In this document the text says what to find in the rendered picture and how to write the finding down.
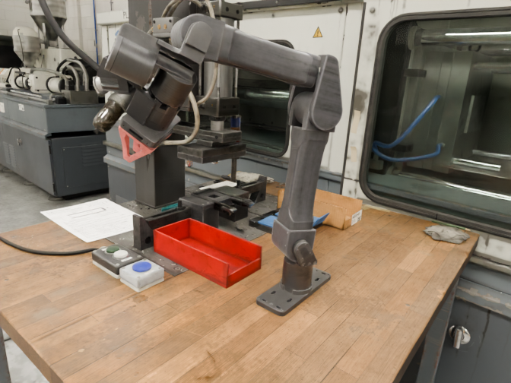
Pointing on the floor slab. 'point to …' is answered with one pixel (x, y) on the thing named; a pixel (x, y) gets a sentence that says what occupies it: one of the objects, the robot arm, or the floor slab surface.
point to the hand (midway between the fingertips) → (133, 153)
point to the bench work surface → (236, 311)
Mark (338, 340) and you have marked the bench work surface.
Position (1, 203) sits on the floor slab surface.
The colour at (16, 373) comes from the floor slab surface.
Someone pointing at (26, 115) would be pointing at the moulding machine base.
